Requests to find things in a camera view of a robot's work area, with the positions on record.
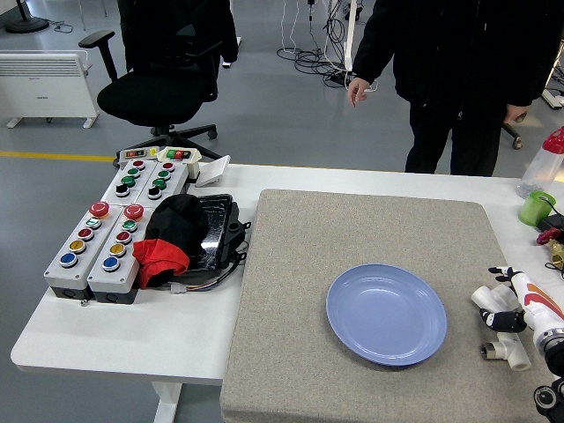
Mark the person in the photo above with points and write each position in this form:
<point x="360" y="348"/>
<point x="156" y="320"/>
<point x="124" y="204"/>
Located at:
<point x="458" y="53"/>

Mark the cream red-green switch box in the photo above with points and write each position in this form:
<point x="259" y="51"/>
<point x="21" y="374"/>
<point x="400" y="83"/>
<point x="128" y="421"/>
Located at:
<point x="178" y="155"/>

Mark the grey-brown mat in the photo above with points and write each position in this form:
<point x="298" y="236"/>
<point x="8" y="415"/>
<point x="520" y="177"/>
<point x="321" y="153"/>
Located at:
<point x="335" y="247"/>

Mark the white plain tee pipe fitting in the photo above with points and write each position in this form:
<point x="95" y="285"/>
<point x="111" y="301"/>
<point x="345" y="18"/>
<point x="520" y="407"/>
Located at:
<point x="489" y="297"/>

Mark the person's left hand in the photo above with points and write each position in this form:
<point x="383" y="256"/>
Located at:
<point x="515" y="113"/>

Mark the black plastic tray device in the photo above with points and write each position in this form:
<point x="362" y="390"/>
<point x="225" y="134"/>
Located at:
<point x="218" y="229"/>

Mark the green plastic cup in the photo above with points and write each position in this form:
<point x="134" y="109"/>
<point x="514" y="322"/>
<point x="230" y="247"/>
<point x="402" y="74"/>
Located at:
<point x="534" y="209"/>

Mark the five-button grey control box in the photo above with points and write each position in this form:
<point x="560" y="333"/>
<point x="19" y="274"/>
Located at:
<point x="112" y="275"/>
<point x="70" y="264"/>

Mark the clear bottle red lid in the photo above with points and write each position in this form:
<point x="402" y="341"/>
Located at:
<point x="544" y="165"/>

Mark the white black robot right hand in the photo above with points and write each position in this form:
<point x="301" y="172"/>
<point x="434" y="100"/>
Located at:
<point x="535" y="299"/>

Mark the white table leg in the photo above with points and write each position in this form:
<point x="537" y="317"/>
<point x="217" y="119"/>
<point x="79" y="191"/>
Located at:
<point x="167" y="403"/>

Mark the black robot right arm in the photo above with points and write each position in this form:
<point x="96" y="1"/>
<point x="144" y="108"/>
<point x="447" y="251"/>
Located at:
<point x="556" y="359"/>

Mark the four-button grey control box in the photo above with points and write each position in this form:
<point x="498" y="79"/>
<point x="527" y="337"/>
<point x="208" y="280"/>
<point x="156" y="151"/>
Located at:
<point x="128" y="180"/>
<point x="162" y="178"/>

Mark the black round stand base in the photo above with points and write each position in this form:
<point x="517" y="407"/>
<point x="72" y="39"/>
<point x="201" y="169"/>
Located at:
<point x="26" y="24"/>

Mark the white wall switch plate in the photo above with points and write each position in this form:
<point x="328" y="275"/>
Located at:
<point x="212" y="172"/>

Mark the small grey switch box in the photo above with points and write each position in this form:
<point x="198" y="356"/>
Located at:
<point x="134" y="153"/>

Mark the person's hand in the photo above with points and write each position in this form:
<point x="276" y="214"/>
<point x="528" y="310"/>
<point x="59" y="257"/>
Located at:
<point x="358" y="90"/>
<point x="515" y="113"/>

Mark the white desk leg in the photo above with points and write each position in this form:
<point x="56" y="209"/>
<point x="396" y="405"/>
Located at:
<point x="349" y="35"/>

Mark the black office chair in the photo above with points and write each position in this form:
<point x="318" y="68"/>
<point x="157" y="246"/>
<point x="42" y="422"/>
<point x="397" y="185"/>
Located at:
<point x="150" y="94"/>

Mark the white panel heater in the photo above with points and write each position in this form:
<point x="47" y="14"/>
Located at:
<point x="44" y="83"/>

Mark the person's right hand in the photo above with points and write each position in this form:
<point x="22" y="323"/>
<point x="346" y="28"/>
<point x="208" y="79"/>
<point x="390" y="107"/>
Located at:
<point x="358" y="90"/>

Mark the black power adapter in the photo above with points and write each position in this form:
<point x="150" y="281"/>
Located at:
<point x="553" y="221"/>

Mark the blue round plate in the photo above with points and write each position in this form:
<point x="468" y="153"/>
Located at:
<point x="385" y="315"/>

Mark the white tee fitting metal nut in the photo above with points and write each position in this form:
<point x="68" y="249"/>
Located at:
<point x="513" y="350"/>

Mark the black and red cloth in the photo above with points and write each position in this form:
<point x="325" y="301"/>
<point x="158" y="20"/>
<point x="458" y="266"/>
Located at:
<point x="176" y="229"/>

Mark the white table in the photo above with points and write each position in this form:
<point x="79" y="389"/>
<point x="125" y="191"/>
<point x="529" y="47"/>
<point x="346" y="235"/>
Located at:
<point x="145" y="326"/>

